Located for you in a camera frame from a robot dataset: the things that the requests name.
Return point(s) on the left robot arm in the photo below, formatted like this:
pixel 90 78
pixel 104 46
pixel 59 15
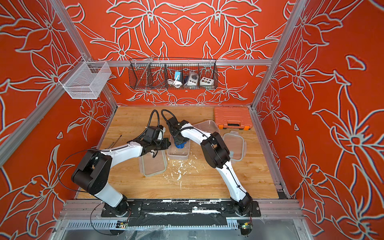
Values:
pixel 92 173

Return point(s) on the clear acrylic wall bin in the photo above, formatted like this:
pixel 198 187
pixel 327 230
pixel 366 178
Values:
pixel 85 81

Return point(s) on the white charger with cable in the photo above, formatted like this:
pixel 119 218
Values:
pixel 174 83

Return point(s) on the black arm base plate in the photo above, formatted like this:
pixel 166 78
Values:
pixel 224 207

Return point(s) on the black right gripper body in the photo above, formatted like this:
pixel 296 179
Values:
pixel 179 140

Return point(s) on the orange plastic tool case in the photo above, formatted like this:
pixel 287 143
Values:
pixel 233 118

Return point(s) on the orange handled screwdriver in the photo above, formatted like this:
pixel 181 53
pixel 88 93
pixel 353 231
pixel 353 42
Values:
pixel 114 143

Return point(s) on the white button box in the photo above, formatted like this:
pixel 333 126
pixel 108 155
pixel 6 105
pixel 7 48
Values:
pixel 206 82

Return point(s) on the clear lunch box lid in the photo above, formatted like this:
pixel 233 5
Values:
pixel 236 145

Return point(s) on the clear lunch box with lid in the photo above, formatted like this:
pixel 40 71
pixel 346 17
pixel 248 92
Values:
pixel 208 126

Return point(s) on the blue cleaning cloth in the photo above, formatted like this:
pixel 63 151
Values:
pixel 180 146

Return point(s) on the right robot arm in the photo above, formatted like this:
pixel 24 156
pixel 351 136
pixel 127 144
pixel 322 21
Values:
pixel 217 155

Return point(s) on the blue small box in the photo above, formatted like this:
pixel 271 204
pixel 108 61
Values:
pixel 177 76

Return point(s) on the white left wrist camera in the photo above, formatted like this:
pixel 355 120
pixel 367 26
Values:
pixel 162 132

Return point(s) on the black wire wall basket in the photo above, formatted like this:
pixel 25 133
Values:
pixel 153 73

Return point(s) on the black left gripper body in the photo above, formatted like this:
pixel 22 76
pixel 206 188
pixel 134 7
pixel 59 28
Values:
pixel 160 145

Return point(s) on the white round-dial device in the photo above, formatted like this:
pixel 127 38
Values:
pixel 192 79

